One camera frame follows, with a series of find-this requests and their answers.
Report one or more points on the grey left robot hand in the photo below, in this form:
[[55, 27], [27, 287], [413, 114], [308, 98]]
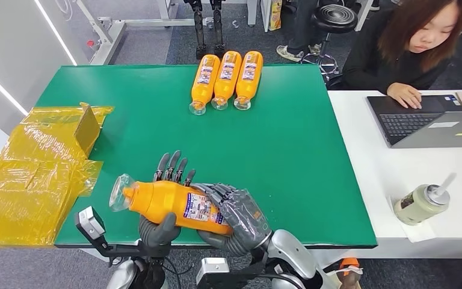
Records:
[[157, 235]]

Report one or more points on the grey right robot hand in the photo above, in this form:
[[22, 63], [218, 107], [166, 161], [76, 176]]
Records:
[[243, 215]]

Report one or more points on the orange bottle with clear cap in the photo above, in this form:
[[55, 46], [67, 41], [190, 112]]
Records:
[[163, 199], [226, 77], [249, 75], [204, 79]]

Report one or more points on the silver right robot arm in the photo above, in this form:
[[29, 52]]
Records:
[[290, 255]]

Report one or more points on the green table mat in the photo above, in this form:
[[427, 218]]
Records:
[[275, 159]]

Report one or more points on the yellow taped cardboard box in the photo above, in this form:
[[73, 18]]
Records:
[[23, 179]]

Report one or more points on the white table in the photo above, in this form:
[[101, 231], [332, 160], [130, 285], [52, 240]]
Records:
[[394, 171]]

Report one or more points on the pale green drink cup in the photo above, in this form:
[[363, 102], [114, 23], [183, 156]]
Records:
[[414, 205]]

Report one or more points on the white paper napkin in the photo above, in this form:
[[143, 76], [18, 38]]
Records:
[[418, 233]]

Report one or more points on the black robot leg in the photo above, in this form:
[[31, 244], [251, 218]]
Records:
[[218, 28], [200, 32]]

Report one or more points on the dark grey laptop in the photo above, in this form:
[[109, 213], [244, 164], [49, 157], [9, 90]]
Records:
[[410, 123]]

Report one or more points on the seated person in trousers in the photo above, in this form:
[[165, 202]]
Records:
[[304, 24]]

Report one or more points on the yellow printed package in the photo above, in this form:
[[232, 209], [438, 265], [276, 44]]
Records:
[[275, 16]]

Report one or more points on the white drinking straw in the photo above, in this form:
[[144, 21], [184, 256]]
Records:
[[445, 184]]

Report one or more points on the black round stool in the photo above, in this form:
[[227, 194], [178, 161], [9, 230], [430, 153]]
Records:
[[334, 18]]

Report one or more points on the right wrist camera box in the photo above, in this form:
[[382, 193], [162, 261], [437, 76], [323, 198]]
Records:
[[213, 271]]

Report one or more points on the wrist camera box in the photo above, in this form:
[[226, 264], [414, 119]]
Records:
[[89, 223], [213, 271]]

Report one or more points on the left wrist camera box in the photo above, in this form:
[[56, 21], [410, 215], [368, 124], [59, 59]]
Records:
[[89, 223]]

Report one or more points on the white metal frame stand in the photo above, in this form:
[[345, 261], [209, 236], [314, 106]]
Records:
[[107, 44]]

